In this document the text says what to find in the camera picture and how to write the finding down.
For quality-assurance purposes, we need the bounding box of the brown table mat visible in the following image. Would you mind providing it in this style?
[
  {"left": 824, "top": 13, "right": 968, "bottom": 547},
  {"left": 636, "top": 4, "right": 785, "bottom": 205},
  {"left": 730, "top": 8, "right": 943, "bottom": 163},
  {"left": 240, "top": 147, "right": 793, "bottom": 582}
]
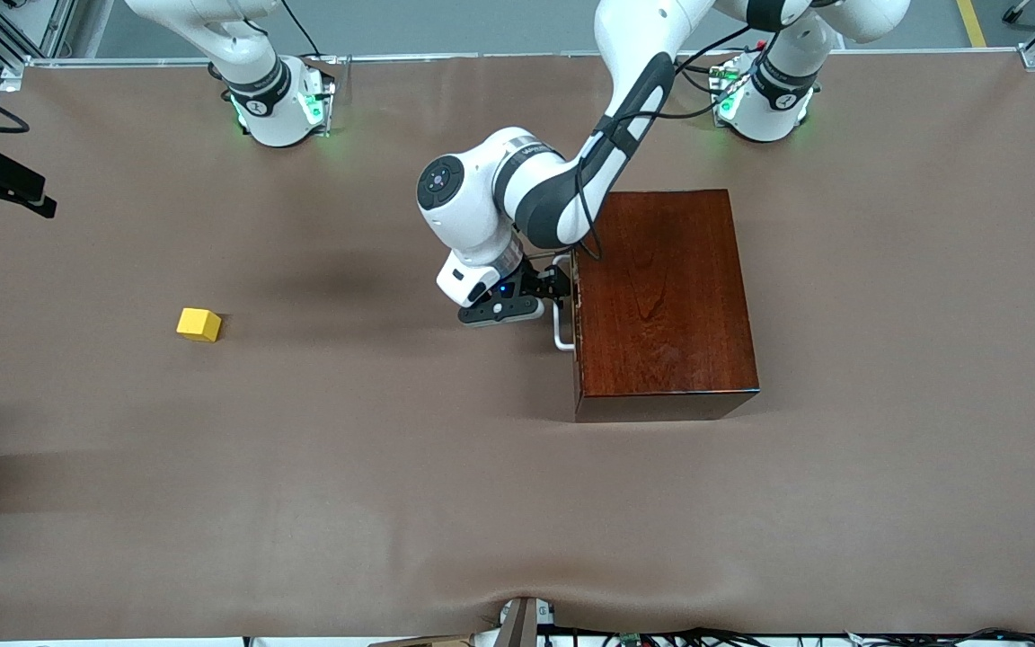
[{"left": 0, "top": 52, "right": 1035, "bottom": 641}]

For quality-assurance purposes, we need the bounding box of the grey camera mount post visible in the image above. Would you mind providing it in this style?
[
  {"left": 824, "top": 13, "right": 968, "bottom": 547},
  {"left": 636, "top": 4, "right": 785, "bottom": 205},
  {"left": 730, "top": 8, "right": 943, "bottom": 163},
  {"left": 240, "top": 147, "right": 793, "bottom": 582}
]
[{"left": 495, "top": 596, "right": 556, "bottom": 647}]

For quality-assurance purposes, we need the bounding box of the yellow wooden block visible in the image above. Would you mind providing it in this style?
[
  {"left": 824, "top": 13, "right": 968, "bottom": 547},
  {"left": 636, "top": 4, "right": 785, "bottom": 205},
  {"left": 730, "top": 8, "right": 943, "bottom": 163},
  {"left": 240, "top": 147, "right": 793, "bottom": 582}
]
[{"left": 177, "top": 308, "right": 223, "bottom": 343}]

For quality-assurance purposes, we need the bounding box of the dark brown wooden cabinet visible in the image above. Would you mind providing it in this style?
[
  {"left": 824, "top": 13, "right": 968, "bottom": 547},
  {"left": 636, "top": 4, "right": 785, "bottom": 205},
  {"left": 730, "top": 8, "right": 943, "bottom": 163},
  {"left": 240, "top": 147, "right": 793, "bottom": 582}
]
[{"left": 569, "top": 189, "right": 761, "bottom": 423}]

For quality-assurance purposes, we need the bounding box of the black right arm base cable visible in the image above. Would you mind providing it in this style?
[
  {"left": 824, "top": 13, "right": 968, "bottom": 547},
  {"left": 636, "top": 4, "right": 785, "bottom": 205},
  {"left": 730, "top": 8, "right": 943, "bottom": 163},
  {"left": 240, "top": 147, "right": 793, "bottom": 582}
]
[{"left": 279, "top": 0, "right": 325, "bottom": 62}]

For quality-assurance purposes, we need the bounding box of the brown cardboard piece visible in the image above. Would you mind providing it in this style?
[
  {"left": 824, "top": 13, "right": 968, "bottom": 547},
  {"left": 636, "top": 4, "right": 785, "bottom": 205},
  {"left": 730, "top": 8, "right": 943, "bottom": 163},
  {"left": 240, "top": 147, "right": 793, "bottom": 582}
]
[{"left": 369, "top": 634, "right": 473, "bottom": 647}]

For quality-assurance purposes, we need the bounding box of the wooden drawer with white handle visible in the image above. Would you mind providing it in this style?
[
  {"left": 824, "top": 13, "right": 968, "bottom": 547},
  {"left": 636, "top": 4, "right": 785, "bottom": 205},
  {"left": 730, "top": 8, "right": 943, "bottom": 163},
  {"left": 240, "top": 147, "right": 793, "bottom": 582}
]
[{"left": 552, "top": 199, "right": 583, "bottom": 396}]

